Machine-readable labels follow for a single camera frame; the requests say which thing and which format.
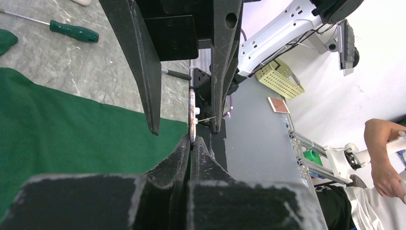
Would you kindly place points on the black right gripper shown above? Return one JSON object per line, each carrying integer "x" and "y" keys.
{"x": 151, "y": 31}

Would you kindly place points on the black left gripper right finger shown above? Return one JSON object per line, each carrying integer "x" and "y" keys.
{"x": 217, "y": 201}

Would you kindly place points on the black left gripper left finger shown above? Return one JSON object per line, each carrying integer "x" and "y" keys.
{"x": 151, "y": 201}

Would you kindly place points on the round pink brooch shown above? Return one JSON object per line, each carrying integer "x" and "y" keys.
{"x": 193, "y": 112}

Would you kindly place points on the person's forearm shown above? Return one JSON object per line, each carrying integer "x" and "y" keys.
{"x": 376, "y": 135}

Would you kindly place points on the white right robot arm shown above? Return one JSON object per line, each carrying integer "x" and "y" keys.
{"x": 299, "y": 20}

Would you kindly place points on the person's hand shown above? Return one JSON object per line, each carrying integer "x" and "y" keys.
{"x": 386, "y": 180}

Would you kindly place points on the yellow perforated basket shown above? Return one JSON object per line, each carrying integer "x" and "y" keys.
{"x": 278, "y": 76}

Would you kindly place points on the green t-shirt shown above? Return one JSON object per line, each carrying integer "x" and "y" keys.
{"x": 43, "y": 130}

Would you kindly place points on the green handled screwdriver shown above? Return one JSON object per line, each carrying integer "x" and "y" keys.
{"x": 77, "y": 32}

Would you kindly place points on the aluminium rail frame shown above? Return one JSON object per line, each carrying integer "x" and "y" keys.
{"x": 312, "y": 160}

